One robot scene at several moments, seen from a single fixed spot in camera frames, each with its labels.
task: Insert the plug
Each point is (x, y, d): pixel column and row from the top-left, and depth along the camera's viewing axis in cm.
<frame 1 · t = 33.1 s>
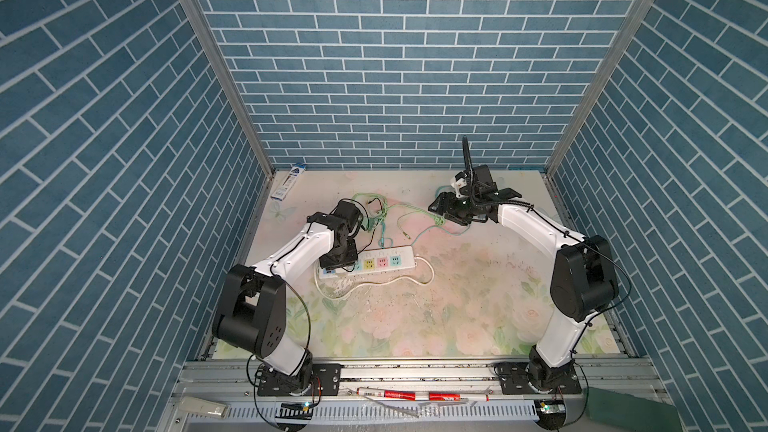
left hand: (347, 262, 88), fingers open
right hand: (434, 207, 90), fingers open
white power strip: (373, 261, 93), point 4 cm above the table
blue white small box: (296, 170, 122), point 2 cm above the table

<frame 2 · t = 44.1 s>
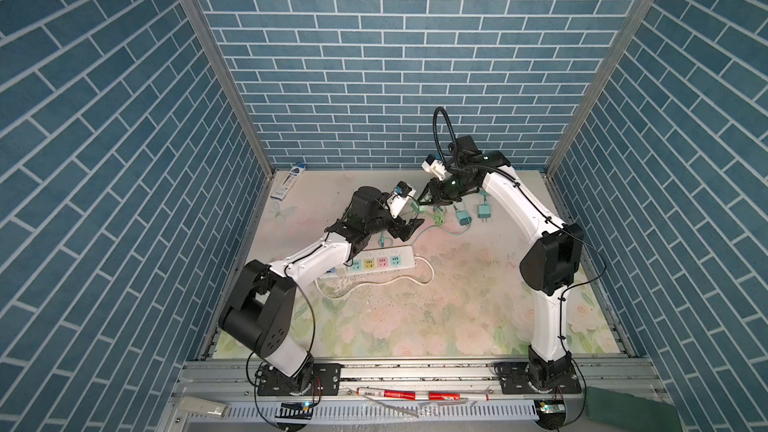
left hand: (412, 209, 85), fingers open
right hand: (419, 199, 85), fingers open
teal plug adapter right: (480, 215, 107), point 2 cm above the table
the other named things where they were.

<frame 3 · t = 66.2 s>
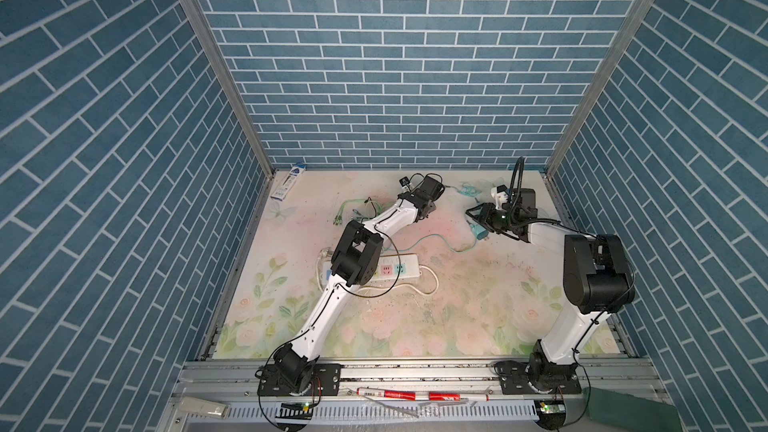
left hand: (424, 205, 108), fingers open
right hand: (469, 210, 97), fingers open
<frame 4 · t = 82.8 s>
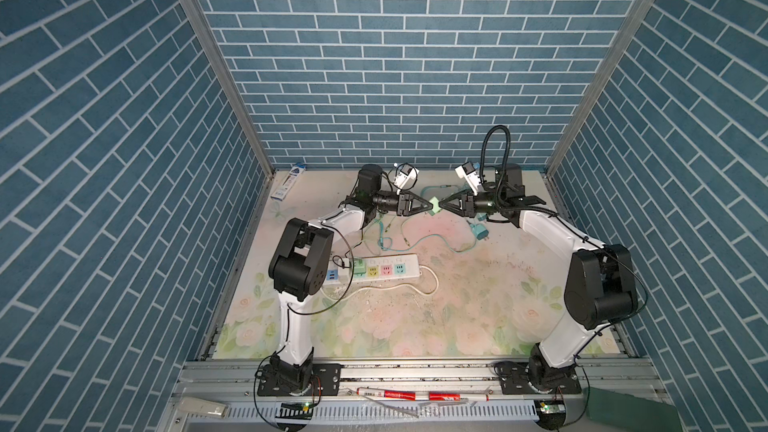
left hand: (428, 209, 84), fingers open
right hand: (440, 201, 84), fingers open
green charger adapter: (359, 268, 88), point 7 cm above the table
